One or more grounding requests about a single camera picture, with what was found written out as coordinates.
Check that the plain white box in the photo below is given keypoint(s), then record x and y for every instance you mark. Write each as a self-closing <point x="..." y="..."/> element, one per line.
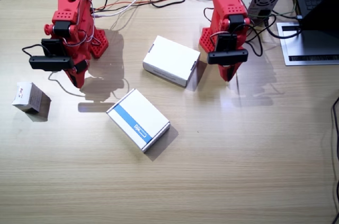
<point x="172" y="58"/>

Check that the small white carton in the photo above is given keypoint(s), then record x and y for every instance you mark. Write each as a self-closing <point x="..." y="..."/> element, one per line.
<point x="26" y="97"/>

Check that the black monitor screen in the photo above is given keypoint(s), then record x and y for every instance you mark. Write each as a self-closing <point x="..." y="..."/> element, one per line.
<point x="325" y="14"/>

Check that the white box with blue stripe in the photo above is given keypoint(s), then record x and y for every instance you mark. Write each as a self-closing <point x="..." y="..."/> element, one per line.
<point x="140" y="118"/>

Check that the red robot arm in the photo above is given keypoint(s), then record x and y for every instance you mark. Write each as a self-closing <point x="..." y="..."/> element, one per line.
<point x="227" y="4"/>
<point x="66" y="7"/>

